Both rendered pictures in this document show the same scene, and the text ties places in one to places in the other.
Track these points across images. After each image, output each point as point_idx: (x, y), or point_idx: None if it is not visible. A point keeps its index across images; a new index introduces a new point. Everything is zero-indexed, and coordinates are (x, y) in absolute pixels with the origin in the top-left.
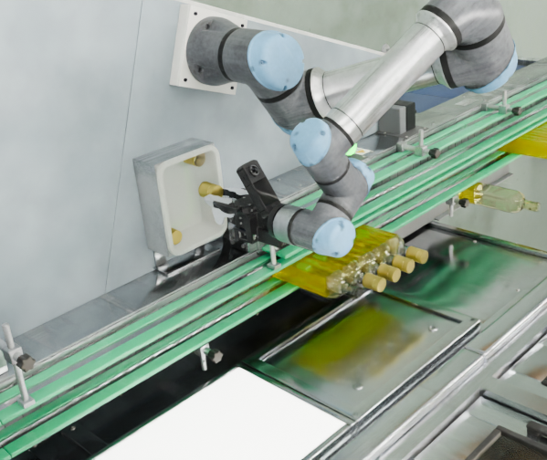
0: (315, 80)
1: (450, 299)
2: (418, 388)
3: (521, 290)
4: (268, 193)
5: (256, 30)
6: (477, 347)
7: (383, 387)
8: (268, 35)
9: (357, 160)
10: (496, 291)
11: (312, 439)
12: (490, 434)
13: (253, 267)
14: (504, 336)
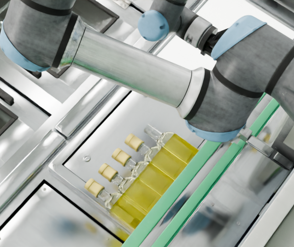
0: (198, 68)
1: (63, 224)
2: (104, 92)
3: None
4: (222, 34)
5: (266, 37)
6: (57, 135)
7: (128, 89)
8: (249, 20)
9: (151, 12)
10: (19, 236)
11: (171, 48)
12: (64, 69)
13: (237, 142)
14: (33, 149)
